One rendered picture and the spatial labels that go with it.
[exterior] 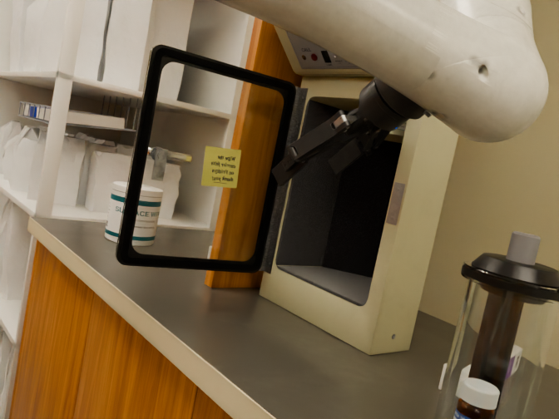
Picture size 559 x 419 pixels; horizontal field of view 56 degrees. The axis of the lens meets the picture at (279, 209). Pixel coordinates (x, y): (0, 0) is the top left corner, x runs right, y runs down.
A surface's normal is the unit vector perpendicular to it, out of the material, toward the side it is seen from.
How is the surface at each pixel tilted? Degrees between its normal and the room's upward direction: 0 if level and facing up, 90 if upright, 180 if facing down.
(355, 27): 128
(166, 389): 90
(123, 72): 99
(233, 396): 90
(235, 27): 90
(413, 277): 90
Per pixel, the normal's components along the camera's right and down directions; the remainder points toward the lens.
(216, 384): -0.76, -0.09
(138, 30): -0.01, 0.20
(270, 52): 0.61, 0.20
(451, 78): -0.07, 0.54
